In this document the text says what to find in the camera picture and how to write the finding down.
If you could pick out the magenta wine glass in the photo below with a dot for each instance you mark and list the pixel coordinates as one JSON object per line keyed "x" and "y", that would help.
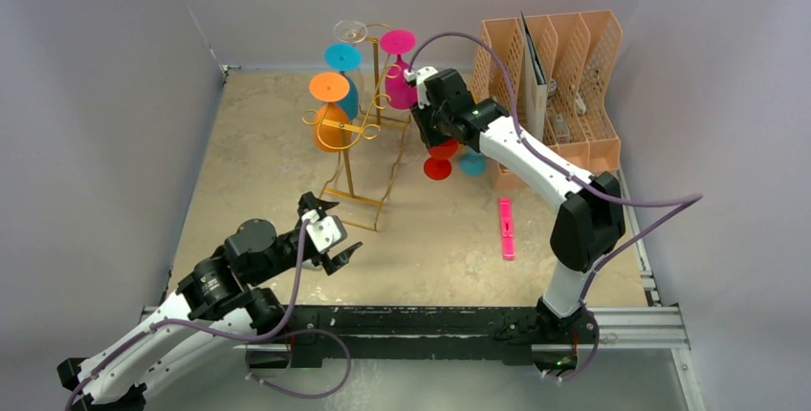
{"x": 396, "y": 43}

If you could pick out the red wine glass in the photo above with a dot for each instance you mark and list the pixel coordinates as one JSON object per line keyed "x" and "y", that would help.
{"x": 438, "y": 165}

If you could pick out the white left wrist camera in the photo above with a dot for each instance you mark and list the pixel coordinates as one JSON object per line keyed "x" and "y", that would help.
{"x": 324, "y": 231}

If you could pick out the light blue wine glass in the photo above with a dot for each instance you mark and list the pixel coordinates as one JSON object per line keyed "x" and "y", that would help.
{"x": 472, "y": 164}

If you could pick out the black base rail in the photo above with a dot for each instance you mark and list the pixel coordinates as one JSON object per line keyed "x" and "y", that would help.
{"x": 514, "y": 336}

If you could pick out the gold wire glass rack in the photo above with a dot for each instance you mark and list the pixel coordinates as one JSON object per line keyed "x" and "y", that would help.
{"x": 367, "y": 126}

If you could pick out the white folder in organizer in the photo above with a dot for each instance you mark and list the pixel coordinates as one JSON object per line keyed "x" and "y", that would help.
{"x": 535, "y": 84}

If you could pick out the peach plastic file organizer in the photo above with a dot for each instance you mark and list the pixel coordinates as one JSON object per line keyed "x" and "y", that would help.
{"x": 578, "y": 52}

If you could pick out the pink highlighter marker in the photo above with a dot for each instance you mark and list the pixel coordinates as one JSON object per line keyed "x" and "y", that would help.
{"x": 506, "y": 225}

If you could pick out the clear wine glass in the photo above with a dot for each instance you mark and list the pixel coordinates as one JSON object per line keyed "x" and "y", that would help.
{"x": 350, "y": 31}

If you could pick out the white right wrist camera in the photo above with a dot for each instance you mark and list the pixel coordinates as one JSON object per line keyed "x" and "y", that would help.
{"x": 416, "y": 81}

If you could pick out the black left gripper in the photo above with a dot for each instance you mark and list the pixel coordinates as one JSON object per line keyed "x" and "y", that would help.
{"x": 331, "y": 263}

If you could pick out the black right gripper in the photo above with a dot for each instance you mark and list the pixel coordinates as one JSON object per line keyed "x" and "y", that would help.
{"x": 423, "y": 127}

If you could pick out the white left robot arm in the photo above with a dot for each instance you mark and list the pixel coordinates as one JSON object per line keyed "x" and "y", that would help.
{"x": 245, "y": 292}

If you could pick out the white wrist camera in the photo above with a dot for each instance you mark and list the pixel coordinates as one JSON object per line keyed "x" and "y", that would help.
{"x": 416, "y": 81}
{"x": 324, "y": 231}

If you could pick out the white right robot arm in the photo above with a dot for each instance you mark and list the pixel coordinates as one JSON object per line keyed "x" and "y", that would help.
{"x": 587, "y": 226}

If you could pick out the orange wine glass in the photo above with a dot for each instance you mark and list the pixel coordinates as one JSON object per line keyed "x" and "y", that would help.
{"x": 330, "y": 88}

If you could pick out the teal rear wine glass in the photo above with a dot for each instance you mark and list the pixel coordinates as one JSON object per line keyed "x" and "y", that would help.
{"x": 343, "y": 58}

